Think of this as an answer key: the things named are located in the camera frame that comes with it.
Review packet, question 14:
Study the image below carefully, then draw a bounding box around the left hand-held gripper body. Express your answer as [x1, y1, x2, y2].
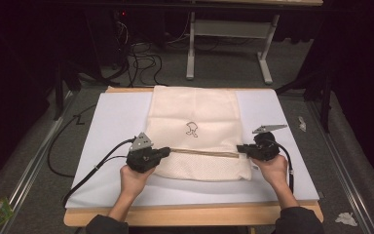
[126, 132, 160, 174]

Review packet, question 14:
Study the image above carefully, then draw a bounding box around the person's right hand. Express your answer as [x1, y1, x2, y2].
[251, 154, 290, 190]

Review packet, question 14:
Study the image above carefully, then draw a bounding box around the white table frame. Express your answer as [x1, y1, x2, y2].
[185, 0, 324, 86]

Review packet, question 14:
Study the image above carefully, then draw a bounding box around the white table mat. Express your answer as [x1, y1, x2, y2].
[65, 89, 320, 209]

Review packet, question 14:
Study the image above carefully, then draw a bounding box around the wooden table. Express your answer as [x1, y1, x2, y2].
[62, 86, 324, 227]

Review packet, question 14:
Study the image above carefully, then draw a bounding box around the black floor cable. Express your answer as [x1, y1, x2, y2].
[47, 103, 97, 178]

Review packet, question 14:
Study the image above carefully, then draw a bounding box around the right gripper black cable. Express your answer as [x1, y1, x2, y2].
[271, 139, 295, 195]

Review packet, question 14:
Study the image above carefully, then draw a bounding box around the bundle of black cables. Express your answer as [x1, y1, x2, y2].
[110, 19, 173, 89]

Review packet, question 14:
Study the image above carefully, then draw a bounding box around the dark curtain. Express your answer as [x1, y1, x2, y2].
[0, 0, 91, 198]
[311, 0, 374, 201]

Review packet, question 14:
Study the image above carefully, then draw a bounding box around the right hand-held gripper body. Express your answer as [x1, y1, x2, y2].
[250, 124, 288, 162]

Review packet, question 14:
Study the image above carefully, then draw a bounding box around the person's left hand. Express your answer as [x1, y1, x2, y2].
[120, 164, 158, 200]

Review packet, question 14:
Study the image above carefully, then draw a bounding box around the black metal stand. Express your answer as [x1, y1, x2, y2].
[274, 69, 335, 135]
[52, 59, 83, 122]

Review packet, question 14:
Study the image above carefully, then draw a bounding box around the crumpled white tissue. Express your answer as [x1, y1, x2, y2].
[334, 212, 358, 227]

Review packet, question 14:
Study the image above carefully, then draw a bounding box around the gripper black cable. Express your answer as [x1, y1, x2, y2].
[271, 139, 295, 195]
[61, 136, 137, 208]

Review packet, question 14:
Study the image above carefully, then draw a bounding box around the cream mesh laundry bag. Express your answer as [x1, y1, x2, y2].
[144, 85, 253, 181]

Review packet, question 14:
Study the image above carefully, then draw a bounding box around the metal floor rail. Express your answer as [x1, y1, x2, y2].
[306, 99, 374, 234]
[0, 91, 76, 234]

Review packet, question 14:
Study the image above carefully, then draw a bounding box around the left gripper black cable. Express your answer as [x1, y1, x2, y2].
[61, 136, 137, 208]

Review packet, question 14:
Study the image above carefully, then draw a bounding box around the small white paper scrap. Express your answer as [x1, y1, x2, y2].
[298, 115, 308, 133]

